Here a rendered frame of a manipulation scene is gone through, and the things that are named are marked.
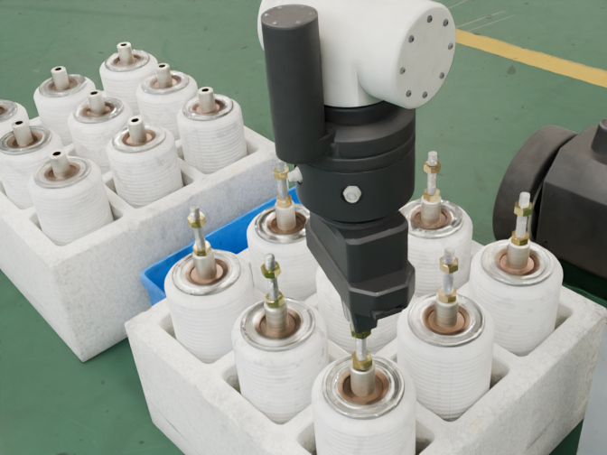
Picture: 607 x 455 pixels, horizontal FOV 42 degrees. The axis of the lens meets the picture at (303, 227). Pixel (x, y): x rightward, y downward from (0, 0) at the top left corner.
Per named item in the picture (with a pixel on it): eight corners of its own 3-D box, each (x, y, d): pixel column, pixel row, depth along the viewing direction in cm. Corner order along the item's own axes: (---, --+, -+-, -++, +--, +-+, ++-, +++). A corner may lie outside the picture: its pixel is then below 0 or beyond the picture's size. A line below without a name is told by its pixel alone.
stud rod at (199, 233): (206, 266, 86) (195, 210, 81) (198, 264, 86) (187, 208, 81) (210, 261, 86) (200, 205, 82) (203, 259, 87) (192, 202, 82)
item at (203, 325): (240, 426, 93) (219, 312, 82) (173, 399, 97) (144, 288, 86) (281, 370, 99) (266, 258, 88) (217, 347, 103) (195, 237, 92)
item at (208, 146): (230, 184, 133) (216, 87, 122) (266, 207, 127) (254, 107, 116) (182, 208, 129) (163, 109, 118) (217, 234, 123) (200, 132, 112)
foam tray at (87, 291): (168, 154, 156) (151, 70, 145) (294, 241, 131) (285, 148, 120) (-24, 243, 137) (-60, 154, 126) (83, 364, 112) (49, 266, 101)
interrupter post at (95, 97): (102, 106, 120) (97, 88, 118) (109, 112, 119) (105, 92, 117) (88, 113, 119) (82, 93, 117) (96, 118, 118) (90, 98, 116)
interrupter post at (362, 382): (356, 376, 74) (355, 351, 72) (380, 383, 73) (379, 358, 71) (345, 394, 72) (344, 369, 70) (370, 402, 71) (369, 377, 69)
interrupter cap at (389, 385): (341, 349, 77) (341, 344, 76) (416, 372, 74) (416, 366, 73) (308, 406, 72) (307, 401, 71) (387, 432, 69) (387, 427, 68)
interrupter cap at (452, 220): (384, 222, 92) (384, 218, 92) (426, 194, 96) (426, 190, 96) (434, 250, 88) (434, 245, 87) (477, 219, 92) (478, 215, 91)
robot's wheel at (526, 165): (555, 208, 133) (570, 102, 121) (582, 220, 130) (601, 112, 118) (485, 268, 122) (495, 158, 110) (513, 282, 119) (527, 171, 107)
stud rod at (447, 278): (452, 313, 77) (454, 253, 73) (441, 312, 77) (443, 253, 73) (451, 306, 78) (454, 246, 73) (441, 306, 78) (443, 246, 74)
